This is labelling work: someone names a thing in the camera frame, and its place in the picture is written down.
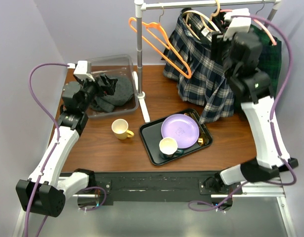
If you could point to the gold spoon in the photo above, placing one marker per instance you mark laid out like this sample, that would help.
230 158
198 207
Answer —
202 139

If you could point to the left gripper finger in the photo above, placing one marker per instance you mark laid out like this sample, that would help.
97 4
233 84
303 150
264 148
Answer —
107 90
109 82

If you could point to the yellow mug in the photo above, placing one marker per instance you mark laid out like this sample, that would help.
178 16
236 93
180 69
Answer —
120 128

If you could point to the clear plastic bin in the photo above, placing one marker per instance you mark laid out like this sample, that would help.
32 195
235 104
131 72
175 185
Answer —
115 66

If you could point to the cream wooden hanger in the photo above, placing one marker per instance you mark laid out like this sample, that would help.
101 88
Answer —
203 19

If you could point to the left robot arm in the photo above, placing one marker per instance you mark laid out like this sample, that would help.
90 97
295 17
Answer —
43 193

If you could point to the pink hanger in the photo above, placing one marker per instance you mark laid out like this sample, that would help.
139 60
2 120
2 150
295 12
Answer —
259 23

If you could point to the grey dotted skirt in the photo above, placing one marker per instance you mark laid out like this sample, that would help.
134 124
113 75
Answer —
123 93

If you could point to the navy white plaid skirt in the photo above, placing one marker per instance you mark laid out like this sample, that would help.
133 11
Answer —
207 86

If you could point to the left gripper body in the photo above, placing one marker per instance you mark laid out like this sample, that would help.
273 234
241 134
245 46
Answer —
90 88

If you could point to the black tray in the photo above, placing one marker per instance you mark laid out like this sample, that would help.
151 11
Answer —
151 136

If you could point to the green plaid skirt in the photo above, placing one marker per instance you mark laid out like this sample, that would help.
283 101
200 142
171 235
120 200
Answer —
270 59

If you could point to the purple plate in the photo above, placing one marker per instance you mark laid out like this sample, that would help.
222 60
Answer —
182 128

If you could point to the orange plastic hanger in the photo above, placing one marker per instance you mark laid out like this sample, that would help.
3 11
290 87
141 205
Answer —
136 25

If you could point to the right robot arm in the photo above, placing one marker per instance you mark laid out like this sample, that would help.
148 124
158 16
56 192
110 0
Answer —
257 101

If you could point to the white metal clothes rack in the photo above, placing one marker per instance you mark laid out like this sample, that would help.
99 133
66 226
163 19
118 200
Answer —
207 86

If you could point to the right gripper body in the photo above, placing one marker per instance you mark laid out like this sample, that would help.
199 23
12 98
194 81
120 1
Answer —
227 63

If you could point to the dark green cup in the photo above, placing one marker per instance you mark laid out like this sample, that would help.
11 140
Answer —
176 154

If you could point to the black mounting base plate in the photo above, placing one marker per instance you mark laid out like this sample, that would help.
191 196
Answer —
160 186

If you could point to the cream paper cup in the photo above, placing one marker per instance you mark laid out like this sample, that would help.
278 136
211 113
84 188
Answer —
168 147

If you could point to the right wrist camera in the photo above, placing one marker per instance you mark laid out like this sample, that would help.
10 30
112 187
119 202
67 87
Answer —
237 24

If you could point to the aluminium frame rail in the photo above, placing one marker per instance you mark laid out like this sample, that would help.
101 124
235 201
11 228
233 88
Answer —
258 189

